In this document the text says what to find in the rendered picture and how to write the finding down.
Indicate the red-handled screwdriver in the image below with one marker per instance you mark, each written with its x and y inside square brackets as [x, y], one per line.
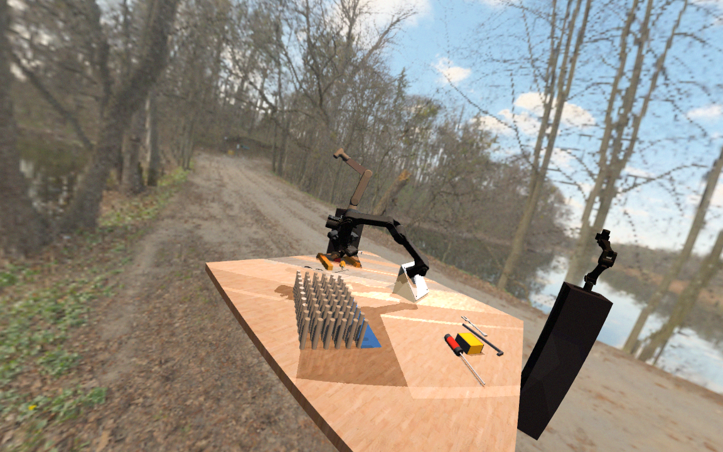
[458, 351]

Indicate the blue flat strip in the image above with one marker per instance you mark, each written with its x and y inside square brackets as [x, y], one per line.
[369, 340]

